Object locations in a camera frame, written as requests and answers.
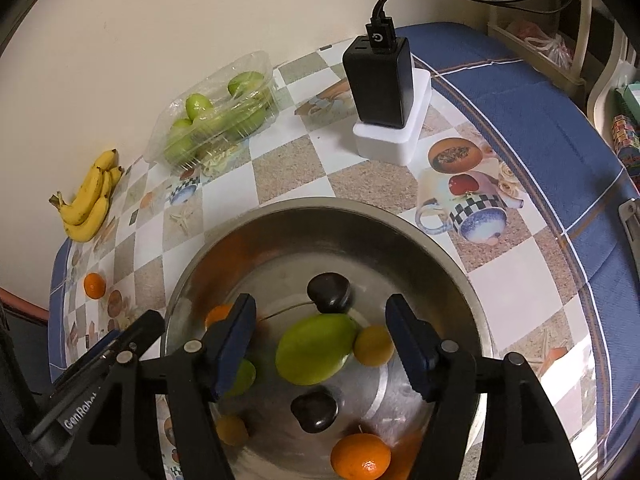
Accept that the white rack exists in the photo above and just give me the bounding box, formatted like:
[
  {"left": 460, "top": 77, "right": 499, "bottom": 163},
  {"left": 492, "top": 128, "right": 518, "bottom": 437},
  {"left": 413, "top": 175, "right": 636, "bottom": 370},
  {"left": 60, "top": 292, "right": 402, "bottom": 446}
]
[{"left": 487, "top": 0, "right": 640, "bottom": 116}]

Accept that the round yellow fruit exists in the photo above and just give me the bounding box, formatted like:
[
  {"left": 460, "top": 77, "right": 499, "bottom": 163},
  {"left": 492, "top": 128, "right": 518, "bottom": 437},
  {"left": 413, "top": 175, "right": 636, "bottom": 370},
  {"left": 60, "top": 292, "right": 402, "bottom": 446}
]
[{"left": 353, "top": 325, "right": 396, "bottom": 367}]

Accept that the dark brown fruit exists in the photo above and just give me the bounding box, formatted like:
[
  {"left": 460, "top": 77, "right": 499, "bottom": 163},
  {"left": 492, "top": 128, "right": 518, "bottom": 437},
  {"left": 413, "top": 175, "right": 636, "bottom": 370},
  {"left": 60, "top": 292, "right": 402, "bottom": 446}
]
[
  {"left": 291, "top": 391, "right": 338, "bottom": 433},
  {"left": 306, "top": 272, "right": 352, "bottom": 315}
]

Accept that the yellow banana bunch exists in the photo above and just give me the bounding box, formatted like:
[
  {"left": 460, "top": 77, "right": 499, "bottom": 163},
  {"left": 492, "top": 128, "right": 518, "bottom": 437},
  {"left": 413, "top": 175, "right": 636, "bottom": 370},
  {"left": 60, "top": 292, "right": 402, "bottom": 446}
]
[{"left": 48, "top": 149, "right": 124, "bottom": 243}]

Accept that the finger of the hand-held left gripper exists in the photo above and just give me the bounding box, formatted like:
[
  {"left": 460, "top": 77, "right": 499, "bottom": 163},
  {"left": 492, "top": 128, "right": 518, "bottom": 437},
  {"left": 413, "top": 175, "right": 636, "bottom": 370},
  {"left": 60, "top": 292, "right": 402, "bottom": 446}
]
[{"left": 27, "top": 309, "right": 167, "bottom": 461}]

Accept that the green mango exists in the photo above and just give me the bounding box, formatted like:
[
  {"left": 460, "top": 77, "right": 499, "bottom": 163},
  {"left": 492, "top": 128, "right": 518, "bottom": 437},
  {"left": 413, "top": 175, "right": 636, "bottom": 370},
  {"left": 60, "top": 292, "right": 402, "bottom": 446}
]
[{"left": 275, "top": 313, "right": 360, "bottom": 386}]

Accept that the grey metal part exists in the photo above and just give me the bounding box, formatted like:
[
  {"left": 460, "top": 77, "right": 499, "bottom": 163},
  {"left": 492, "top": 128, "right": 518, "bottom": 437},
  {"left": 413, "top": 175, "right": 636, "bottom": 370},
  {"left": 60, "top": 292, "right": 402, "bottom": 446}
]
[{"left": 618, "top": 199, "right": 640, "bottom": 256}]

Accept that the clear plastic fruit container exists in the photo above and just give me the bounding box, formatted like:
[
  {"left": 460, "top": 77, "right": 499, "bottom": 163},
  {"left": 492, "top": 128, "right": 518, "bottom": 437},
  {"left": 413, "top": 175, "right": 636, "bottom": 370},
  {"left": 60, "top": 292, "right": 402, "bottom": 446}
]
[{"left": 145, "top": 50, "right": 281, "bottom": 168}]

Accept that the colourful patterned box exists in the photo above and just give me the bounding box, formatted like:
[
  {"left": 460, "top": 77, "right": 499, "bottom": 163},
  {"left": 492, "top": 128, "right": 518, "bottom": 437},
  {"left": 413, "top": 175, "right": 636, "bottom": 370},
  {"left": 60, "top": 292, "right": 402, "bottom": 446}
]
[{"left": 611, "top": 115, "right": 640, "bottom": 173}]

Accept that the green box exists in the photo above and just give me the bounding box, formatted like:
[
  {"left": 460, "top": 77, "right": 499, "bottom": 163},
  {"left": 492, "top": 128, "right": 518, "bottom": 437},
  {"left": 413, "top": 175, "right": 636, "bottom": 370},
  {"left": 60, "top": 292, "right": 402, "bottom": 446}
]
[{"left": 616, "top": 84, "right": 640, "bottom": 121}]

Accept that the orange mandarin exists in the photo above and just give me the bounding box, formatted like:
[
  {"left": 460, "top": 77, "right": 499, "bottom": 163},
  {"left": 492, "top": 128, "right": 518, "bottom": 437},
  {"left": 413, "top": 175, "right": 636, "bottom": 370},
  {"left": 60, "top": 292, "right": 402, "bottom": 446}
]
[
  {"left": 83, "top": 272, "right": 107, "bottom": 301},
  {"left": 205, "top": 303, "right": 236, "bottom": 331},
  {"left": 330, "top": 432, "right": 392, "bottom": 480}
]

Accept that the round metal bowl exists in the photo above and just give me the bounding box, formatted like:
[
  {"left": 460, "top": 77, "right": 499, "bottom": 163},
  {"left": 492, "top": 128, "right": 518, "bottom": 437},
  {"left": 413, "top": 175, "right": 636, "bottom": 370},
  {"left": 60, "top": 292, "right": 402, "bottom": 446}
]
[{"left": 159, "top": 197, "right": 496, "bottom": 480}]

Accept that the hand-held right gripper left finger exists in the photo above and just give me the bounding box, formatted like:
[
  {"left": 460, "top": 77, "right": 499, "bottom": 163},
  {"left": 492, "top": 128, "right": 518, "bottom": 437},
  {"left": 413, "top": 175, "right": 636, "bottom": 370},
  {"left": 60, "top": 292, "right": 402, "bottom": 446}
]
[{"left": 75, "top": 293, "right": 258, "bottom": 480}]

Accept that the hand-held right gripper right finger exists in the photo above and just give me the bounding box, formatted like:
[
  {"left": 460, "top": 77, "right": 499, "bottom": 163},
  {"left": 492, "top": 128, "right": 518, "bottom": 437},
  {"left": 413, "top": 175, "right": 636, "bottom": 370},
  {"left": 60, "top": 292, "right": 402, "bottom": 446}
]
[{"left": 385, "top": 293, "right": 583, "bottom": 480}]

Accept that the light green fruit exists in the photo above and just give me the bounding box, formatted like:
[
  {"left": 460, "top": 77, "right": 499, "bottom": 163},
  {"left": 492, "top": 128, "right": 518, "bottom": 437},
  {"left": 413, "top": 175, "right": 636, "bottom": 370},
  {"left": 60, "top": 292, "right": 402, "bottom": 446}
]
[{"left": 220, "top": 357, "right": 257, "bottom": 398}]

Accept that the pile of small green fruits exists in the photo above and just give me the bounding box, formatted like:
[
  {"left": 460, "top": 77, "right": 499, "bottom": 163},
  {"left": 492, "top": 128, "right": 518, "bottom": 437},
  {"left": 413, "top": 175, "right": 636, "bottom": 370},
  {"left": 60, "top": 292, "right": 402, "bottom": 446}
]
[{"left": 164, "top": 71, "right": 268, "bottom": 161}]

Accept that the small yellow fruit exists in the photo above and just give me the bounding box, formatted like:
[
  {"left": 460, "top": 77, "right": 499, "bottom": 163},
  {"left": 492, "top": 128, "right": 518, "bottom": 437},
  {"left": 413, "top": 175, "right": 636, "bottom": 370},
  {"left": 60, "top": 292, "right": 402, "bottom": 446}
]
[{"left": 216, "top": 414, "right": 249, "bottom": 446}]

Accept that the white box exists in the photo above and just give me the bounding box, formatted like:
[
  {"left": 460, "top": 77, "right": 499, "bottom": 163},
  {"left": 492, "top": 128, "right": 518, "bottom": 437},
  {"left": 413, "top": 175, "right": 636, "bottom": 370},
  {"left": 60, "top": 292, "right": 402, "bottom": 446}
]
[{"left": 352, "top": 67, "right": 432, "bottom": 165}]

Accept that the plastic bag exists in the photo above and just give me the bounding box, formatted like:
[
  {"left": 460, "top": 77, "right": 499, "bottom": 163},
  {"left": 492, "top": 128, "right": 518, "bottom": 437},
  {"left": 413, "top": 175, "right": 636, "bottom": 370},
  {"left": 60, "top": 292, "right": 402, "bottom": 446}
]
[{"left": 525, "top": 32, "right": 573, "bottom": 68}]

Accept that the black power adapter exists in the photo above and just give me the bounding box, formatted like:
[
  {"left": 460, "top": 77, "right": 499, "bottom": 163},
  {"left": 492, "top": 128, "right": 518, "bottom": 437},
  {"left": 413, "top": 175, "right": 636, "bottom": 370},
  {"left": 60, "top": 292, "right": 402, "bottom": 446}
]
[{"left": 342, "top": 17, "right": 416, "bottom": 129}]

